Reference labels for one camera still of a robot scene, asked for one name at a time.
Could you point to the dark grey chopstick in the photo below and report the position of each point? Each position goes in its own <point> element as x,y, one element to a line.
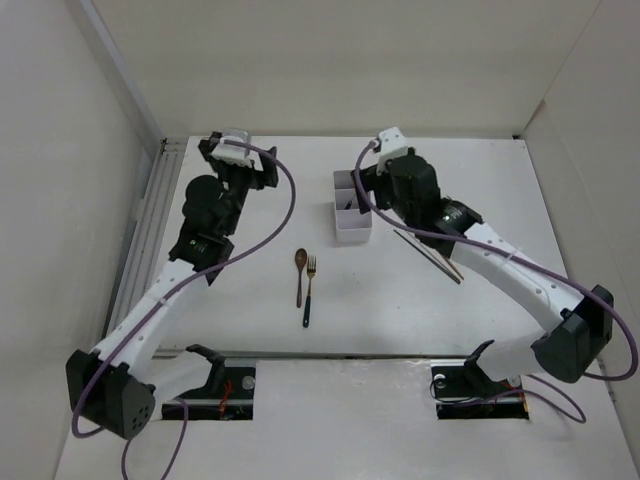
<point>439,265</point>
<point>453,269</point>

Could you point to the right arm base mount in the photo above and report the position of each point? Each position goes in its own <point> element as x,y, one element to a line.
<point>462,391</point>

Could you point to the white three-compartment utensil holder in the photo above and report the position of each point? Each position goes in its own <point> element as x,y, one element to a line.
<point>351,227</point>

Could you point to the aluminium frame rail left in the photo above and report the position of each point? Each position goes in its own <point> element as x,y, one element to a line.
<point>144,237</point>

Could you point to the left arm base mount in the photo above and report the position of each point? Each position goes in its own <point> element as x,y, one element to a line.
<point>218,389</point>

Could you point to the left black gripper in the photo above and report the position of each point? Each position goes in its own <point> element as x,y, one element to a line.
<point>259,179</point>

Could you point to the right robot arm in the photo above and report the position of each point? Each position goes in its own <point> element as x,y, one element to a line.
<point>574,323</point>

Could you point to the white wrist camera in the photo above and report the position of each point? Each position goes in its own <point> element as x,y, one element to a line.
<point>391,144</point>
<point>231,149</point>

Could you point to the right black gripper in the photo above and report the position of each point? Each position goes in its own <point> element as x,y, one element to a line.
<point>370,180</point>

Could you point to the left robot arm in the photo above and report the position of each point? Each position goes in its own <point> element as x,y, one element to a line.
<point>110,385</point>

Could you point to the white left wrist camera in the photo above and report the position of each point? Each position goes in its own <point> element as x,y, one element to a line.
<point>231,149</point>

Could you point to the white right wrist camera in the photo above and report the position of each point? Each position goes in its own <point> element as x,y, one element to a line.
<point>391,144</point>

